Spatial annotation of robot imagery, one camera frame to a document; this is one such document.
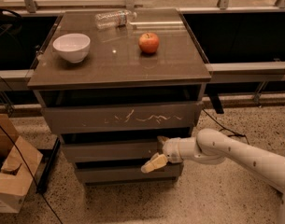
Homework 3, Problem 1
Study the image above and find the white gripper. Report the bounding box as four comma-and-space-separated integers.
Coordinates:
141, 136, 183, 174

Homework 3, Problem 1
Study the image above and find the grey drawer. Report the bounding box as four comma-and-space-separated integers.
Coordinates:
63, 138, 163, 162
75, 164, 183, 184
43, 102, 202, 134

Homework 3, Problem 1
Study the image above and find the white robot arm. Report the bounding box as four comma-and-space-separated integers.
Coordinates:
141, 129, 285, 224

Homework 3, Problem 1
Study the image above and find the grey bottom drawer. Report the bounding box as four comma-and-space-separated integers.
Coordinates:
75, 164, 183, 184

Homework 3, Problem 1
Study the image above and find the grey top drawer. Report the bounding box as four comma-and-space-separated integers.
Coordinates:
43, 102, 202, 134

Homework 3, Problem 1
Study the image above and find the grey drawer cabinet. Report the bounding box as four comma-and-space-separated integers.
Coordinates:
27, 8, 212, 186

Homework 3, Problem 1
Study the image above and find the red apple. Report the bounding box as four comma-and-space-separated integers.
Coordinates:
138, 33, 159, 54

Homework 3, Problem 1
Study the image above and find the black stand leg left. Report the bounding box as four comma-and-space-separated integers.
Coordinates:
36, 139, 61, 194

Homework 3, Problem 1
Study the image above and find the white bowl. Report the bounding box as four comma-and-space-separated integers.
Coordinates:
52, 34, 91, 63

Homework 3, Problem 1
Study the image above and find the clear plastic water bottle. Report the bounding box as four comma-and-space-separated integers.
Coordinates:
94, 10, 137, 30

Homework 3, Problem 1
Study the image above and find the cardboard box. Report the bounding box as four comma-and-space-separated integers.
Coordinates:
0, 114, 43, 213

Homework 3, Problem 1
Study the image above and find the metal railing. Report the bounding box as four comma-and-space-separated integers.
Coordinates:
0, 0, 285, 115

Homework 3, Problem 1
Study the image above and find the black floor cable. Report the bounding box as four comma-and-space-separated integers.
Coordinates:
202, 108, 250, 146

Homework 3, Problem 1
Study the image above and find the black cable left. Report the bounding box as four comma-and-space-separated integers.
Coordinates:
0, 70, 64, 224

